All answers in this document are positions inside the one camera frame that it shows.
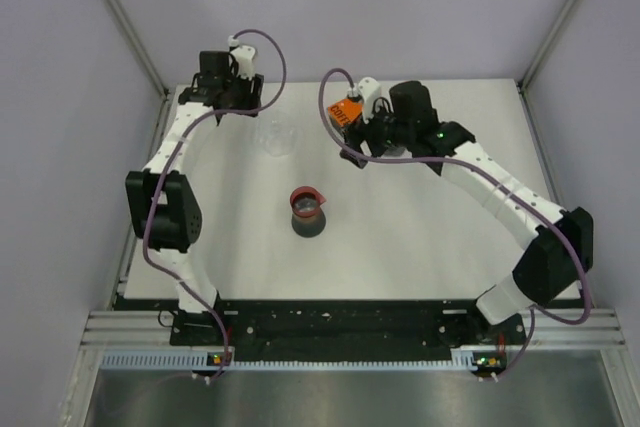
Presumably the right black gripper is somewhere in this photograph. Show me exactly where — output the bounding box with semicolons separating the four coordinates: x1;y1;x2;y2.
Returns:
339;98;412;170

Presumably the orange coffee filter box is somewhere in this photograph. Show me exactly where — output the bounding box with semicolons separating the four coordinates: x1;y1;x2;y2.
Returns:
326;97;362;136

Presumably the glass carafe with red rim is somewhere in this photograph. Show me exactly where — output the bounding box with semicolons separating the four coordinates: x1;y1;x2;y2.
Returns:
289;186;326;238

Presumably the clear glass dripper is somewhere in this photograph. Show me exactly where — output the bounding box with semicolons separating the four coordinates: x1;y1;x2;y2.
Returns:
254;112;298;158

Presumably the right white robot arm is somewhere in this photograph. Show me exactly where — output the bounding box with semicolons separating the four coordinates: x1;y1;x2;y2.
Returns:
326;77;594;343

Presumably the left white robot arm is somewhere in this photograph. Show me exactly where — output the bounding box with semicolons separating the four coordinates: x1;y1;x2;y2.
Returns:
125;45;264;344

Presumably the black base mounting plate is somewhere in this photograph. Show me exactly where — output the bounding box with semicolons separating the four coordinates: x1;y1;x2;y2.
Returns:
160;296;526;363

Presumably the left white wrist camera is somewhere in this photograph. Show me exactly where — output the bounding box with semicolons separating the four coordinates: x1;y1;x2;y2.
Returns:
227;36;257;80

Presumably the aluminium frame rail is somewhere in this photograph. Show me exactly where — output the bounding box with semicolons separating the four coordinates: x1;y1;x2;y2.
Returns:
80;309;626;350

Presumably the grey slotted cable duct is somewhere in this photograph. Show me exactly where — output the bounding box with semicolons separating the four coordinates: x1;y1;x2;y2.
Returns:
100;350;503;373

